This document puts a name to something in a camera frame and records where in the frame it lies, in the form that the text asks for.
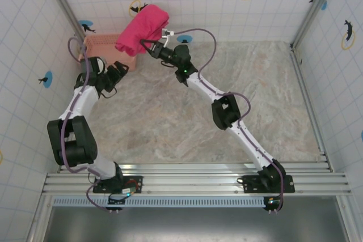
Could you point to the pink long pants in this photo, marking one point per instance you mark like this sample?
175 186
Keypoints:
144 23

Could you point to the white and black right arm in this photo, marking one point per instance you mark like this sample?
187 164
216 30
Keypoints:
246 137

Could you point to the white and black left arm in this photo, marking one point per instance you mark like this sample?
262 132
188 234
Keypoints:
76 106

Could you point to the blue circle fish sticker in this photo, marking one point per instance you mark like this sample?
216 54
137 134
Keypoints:
184 38

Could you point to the pink perforated plastic basket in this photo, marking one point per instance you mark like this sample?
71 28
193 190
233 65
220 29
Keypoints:
99 45

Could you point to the blue circle shark sticker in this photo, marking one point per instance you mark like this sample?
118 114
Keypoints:
86 25

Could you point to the blue circle diver sticker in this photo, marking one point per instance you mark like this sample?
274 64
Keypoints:
48 79

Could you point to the small circuit board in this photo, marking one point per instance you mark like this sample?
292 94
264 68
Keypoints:
274 201
128 190

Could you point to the grey metal panel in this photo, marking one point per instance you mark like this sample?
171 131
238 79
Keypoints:
198 225

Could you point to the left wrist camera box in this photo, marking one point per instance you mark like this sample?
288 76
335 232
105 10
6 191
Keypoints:
92 65

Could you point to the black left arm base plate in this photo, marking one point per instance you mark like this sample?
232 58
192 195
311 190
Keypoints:
136 181

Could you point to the aluminium rail frame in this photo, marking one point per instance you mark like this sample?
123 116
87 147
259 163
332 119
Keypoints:
198 179

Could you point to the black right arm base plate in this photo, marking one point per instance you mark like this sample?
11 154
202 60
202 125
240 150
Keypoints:
249 184

